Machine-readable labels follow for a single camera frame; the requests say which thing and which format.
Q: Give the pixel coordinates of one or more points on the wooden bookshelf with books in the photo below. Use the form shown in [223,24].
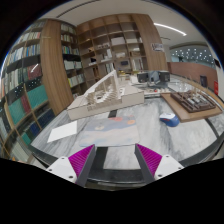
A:
[40,77]

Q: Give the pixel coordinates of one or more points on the white architectural building model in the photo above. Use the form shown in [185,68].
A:
[104,96]

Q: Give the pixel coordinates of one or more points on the pastel patterned mouse pad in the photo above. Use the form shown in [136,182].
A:
[111,132]

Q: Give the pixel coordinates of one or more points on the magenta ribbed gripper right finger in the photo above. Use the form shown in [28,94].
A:
[153,165]

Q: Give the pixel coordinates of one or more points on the dark model on wooden board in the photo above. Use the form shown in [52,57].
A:
[190,107]

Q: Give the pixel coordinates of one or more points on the white sheet of paper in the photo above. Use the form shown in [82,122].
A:
[63,131]

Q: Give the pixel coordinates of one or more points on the black box left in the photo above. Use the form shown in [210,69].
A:
[142,77]

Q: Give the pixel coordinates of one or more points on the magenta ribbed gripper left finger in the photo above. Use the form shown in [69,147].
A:
[75,168]

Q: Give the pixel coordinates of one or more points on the blue and white computer mouse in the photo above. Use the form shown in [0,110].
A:
[170,119]

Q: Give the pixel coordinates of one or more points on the long ceiling light strip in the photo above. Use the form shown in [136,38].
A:
[165,28]

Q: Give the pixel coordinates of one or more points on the wooden open shelf unit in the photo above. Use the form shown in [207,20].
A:
[128,43]

